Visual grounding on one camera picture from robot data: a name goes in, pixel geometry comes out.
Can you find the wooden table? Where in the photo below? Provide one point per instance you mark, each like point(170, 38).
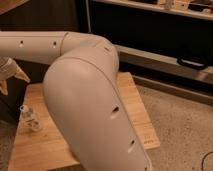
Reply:
point(46, 150)

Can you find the black case handle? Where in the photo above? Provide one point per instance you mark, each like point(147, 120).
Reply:
point(193, 65)

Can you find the wooden shelf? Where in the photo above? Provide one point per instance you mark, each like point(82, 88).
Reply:
point(176, 7)

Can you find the metal pole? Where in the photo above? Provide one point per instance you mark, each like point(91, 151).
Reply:
point(88, 16)

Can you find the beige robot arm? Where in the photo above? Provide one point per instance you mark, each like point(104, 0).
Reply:
point(81, 95)

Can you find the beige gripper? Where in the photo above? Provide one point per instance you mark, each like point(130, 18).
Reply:
point(8, 69)

